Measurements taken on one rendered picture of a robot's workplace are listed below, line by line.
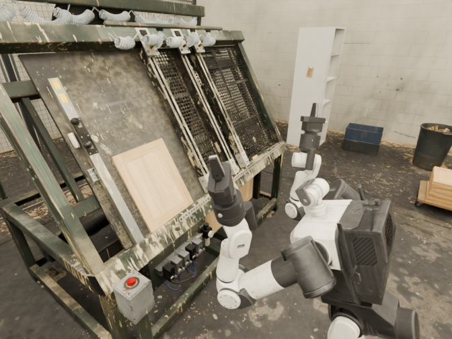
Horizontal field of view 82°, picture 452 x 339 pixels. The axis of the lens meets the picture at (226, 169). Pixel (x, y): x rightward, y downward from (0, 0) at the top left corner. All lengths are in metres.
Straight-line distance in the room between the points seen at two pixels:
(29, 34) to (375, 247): 1.66
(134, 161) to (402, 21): 5.37
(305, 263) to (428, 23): 5.56
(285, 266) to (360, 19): 5.70
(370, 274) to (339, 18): 5.71
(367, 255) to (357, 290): 0.15
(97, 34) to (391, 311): 1.88
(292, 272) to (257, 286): 0.13
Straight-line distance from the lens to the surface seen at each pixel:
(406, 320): 1.15
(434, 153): 5.21
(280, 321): 2.30
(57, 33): 1.70
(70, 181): 1.55
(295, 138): 5.27
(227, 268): 0.88
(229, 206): 0.69
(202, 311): 2.31
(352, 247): 0.91
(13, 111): 1.49
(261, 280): 0.88
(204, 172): 1.85
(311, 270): 0.80
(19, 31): 1.63
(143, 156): 1.67
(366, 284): 0.98
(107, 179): 1.51
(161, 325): 2.08
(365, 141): 5.33
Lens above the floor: 1.90
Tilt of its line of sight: 27 degrees down
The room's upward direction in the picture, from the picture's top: straight up
